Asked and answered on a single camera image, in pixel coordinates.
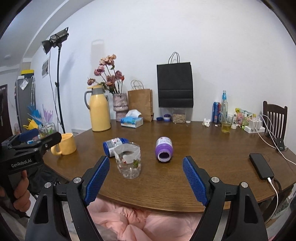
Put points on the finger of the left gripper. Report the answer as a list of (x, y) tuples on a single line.
[(49, 141), (29, 135)]

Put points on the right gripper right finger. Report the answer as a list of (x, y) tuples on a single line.
[(245, 221)]

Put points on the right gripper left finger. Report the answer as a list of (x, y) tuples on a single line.
[(47, 221)]

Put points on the clear santa print plastic cup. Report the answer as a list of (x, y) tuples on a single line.
[(128, 160)]

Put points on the person's left hand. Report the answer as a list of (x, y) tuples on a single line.
[(22, 194)]

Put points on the glass jar with straws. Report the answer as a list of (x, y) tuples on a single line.
[(47, 127)]

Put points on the yellow mug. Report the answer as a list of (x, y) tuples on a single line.
[(66, 146)]

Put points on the grey refrigerator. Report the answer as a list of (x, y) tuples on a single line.
[(24, 97)]

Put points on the blue cap lying bottle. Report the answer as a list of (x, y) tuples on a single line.
[(110, 145)]

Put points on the yellow thermos jug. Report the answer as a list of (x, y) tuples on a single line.
[(98, 106)]

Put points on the black smartphone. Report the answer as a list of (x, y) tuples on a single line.
[(261, 166)]

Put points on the pink speckled vase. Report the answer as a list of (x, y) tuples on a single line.
[(120, 106)]

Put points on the blue tissue box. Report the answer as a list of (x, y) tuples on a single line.
[(133, 119)]

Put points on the dried pink flowers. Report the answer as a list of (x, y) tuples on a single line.
[(112, 80)]

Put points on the pink quilted clothing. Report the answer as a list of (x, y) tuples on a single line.
[(126, 223)]

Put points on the black power adapter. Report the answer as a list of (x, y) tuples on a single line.
[(278, 143)]

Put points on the white charging station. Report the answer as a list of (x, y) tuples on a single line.
[(254, 126)]

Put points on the brown kraft paper bag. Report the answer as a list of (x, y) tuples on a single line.
[(141, 99)]

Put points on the white tape roll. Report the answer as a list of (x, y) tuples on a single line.
[(233, 126)]

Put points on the studio light on stand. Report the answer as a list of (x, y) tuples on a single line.
[(56, 40)]

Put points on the green spray bottle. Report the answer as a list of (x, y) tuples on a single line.
[(245, 121)]

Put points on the glass of yellow drink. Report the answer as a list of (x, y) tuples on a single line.
[(226, 122)]

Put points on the colourful snack bag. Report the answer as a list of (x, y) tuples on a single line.
[(240, 114)]

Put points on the crumpled white tissue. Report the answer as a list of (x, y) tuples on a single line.
[(206, 122)]

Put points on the purple lying bottle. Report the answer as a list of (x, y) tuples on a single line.
[(164, 149)]

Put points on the dark wooden chair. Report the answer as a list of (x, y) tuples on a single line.
[(275, 117)]

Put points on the small purple white jar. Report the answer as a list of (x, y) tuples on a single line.
[(167, 117)]

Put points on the clear glass bottle blue label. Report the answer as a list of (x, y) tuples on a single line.
[(224, 107)]

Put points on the blue soda can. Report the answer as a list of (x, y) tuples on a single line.
[(216, 108)]

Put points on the clear jar of seeds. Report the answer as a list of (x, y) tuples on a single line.
[(179, 115)]

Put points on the black paper shopping bag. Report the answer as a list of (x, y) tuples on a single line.
[(175, 83)]

